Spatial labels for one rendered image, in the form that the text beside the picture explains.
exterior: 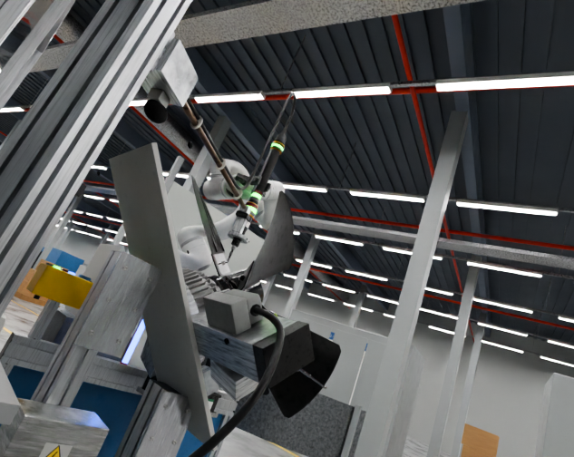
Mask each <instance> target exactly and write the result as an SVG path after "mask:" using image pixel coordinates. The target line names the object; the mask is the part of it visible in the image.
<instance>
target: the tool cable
mask: <svg viewBox="0 0 574 457"><path fill-rule="evenodd" d="M292 96H294V101H293V106H292V110H291V113H290V115H289V118H288V120H287V124H286V126H285V128H286V129H287V127H288V125H289V123H290V121H291V118H292V115H293V113H294V110H295V106H296V100H297V97H296V94H295V93H294V92H292V93H291V94H289V96H288V97H287V100H286V102H285V104H284V106H283V108H282V110H281V112H280V114H279V115H278V117H277V120H276V123H275V125H274V127H273V129H272V131H271V133H270V135H269V137H268V141H267V143H266V145H265V147H264V149H263V151H262V153H261V155H260V157H259V159H258V163H257V165H256V167H255V169H254V170H253V172H252V174H251V176H250V178H249V180H248V182H247V183H246V185H245V186H244V187H242V188H241V187H240V186H239V185H238V184H237V182H236V181H235V180H234V178H233V176H232V175H231V173H230V171H229V169H228V167H227V165H226V161H225V159H223V158H222V157H221V155H220V154H219V151H218V149H217V147H216V145H215V144H214V142H213V140H212V139H211V137H210V135H209V133H208V131H207V129H206V127H205V125H204V124H203V119H202V117H201V116H200V115H198V113H197V111H196V109H195V107H194V105H193V104H192V102H191V100H190V97H189V98H188V99H187V103H188V105H189V107H190V108H191V110H192V112H193V113H194V115H195V117H196V119H197V120H198V122H199V124H198V125H197V126H193V125H192V124H191V123H190V127H191V128H192V129H194V130H195V129H198V128H199V127H200V126H201V128H202V130H203V131H204V133H205V134H206V136H207V138H208V140H209V142H210V144H211V146H212V147H213V149H214V151H215V152H216V153H217V155H218V157H219V159H220V161H221V163H222V167H220V168H219V167H218V166H217V165H216V169H217V170H222V169H223V168H225V170H226V172H227V173H228V175H229V177H230V178H231V180H232V182H233V184H234V185H235V187H236V188H237V191H238V193H239V196H238V197H235V195H234V194H233V197H234V198H235V199H239V198H240V197H241V196H242V190H245V189H246V188H247V187H248V185H249V184H250V182H251V181H252V179H253V178H254V176H255V174H256V172H257V169H258V166H259V164H260V162H261V161H262V159H263V156H264V154H265V152H266V150H267V148H268V145H269V143H270V141H271V138H272V136H273V134H274V132H275V130H276V127H277V125H278V123H279V121H280V118H281V116H282V114H283V112H284V110H285V109H286V107H287V104H288V102H289V100H290V98H291V97H292Z"/></svg>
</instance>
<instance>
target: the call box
mask: <svg viewBox="0 0 574 457"><path fill-rule="evenodd" d="M92 285H93V282H92V281H90V280H87V279H85V278H82V277H78V276H75V275H72V274H70V273H67V272H65V271H62V270H61V269H58V268H56V267H52V266H49V265H47V264H45V263H41V264H40V266H39V268H38V269H37V270H36V272H35V273H34V276H33V277H32V279H31V281H30V282H29V284H28V286H27V287H26V289H27V290H29V291H30V292H31V293H33V294H34V298H35V299H38V300H39V298H40V297H45V298H48V299H51V300H53V301H55V302H58V303H61V304H64V305H67V306H71V307H73V308H76V309H80V307H81V305H82V304H83V301H84V299H85V298H86V296H87V295H88V293H89V291H90V289H91V287H92Z"/></svg>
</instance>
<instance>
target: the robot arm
mask: <svg viewBox="0 0 574 457"><path fill-rule="evenodd" d="M225 161H226V165H227V167H228V169H229V171H230V173H231V175H232V176H233V178H234V180H235V181H236V182H237V184H238V185H239V186H240V187H241V188H242V187H244V186H245V185H246V183H247V182H248V180H249V178H250V176H249V174H248V171H247V170H246V169H245V167H244V166H243V165H242V164H240V163H239V162H237V161H235V160H228V159H225ZM261 179H262V176H255V177H254V178H253V179H252V181H251V182H250V184H249V185H248V187H247V188H246V189H245V190H242V196H241V198H242V199H243V201H244V203H245V204H246V202H248V201H249V198H250V196H251V194H250V193H251V191H252V190H253V188H254V185H258V184H259V183H260V181H261ZM281 190H283V191H284V193H285V187H284V185H283V184H282V183H281V182H279V181H276V180H269V181H268V183H267V186H266V187H265V189H264V192H263V194H262V197H261V199H260V201H259V203H258V210H257V213H256V215H255V218H256V220H257V221H258V224H259V225H260V227H261V228H263V229H265V230H269V227H270V224H271V221H272V219H273V216H274V213H275V209H276V205H277V199H278V195H279V192H280V191H281ZM203 193H204V196H205V197H206V198H207V199H209V200H221V199H234V197H233V194H234V193H233V192H232V190H231V188H230V187H229V185H228V183H227V182H226V180H225V179H224V177H223V175H222V174H221V172H220V170H217V169H216V163H215V161H214V160H212V161H211V163H210V180H207V181H206V182H205V183H204V185H203ZM239 206H240V204H239V205H238V208H239ZM238 208H237V209H236V210H235V211H234V212H233V213H232V214H230V215H229V216H227V217H225V218H224V219H222V220H220V221H218V222H215V223H214V225H215V227H216V230H217V232H218V234H219V237H220V240H224V239H228V238H229V236H228V233H229V231H232V228H233V226H234V224H235V221H236V219H237V216H236V212H237V210H238ZM204 237H206V233H205V230H204V227H203V225H201V226H187V227H185V228H182V229H181V230H180V231H179V232H178V235H177V240H178V242H179V244H180V248H181V250H182V251H180V250H179V249H178V251H179V255H180V263H181V267H182V268H186V269H188V268H189V269H190V270H191V269H192V271H195V270H196V271H202V270H205V269H207V268H208V267H209V266H210V265H211V263H212V256H211V254H210V251H209V248H208V246H207V244H206V242H205V240H204ZM187 250H188V251H189V254H188V253H187Z"/></svg>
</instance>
